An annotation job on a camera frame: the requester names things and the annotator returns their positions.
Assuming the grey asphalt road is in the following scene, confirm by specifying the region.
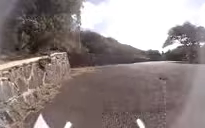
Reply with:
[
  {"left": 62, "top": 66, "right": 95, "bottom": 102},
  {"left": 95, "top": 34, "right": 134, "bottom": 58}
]
[{"left": 23, "top": 60, "right": 205, "bottom": 128}]

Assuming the dark wood of trees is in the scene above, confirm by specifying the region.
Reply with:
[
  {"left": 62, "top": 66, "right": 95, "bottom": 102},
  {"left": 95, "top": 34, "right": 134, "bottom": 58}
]
[{"left": 0, "top": 0, "right": 148, "bottom": 68}]

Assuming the robot's own part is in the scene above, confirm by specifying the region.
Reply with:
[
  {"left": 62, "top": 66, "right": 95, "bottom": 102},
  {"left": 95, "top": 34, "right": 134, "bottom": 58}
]
[
  {"left": 136, "top": 118, "right": 146, "bottom": 128},
  {"left": 63, "top": 121, "right": 73, "bottom": 128}
]

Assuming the large tree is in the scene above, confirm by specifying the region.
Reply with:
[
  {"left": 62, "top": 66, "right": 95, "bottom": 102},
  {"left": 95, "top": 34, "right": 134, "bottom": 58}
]
[{"left": 162, "top": 21, "right": 205, "bottom": 64}]

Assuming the rough stone wall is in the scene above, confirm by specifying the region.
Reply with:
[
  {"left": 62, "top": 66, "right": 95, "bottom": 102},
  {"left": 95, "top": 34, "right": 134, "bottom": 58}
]
[{"left": 0, "top": 51, "right": 72, "bottom": 128}]

